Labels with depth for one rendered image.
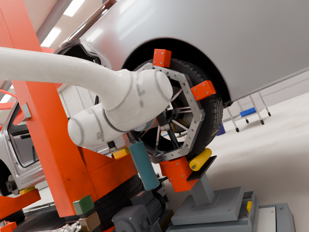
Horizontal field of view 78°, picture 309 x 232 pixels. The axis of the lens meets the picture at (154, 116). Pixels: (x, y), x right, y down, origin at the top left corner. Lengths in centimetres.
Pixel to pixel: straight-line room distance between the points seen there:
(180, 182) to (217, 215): 26
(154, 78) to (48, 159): 92
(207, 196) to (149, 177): 40
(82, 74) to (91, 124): 14
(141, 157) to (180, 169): 22
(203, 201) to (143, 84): 101
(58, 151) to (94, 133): 69
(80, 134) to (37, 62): 18
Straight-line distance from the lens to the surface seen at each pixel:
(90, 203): 62
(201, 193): 128
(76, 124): 50
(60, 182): 117
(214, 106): 104
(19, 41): 141
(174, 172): 110
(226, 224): 124
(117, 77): 41
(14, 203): 309
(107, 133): 50
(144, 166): 105
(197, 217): 125
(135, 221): 115
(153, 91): 39
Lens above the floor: 75
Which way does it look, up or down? 5 degrees up
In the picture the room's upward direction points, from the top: 23 degrees counter-clockwise
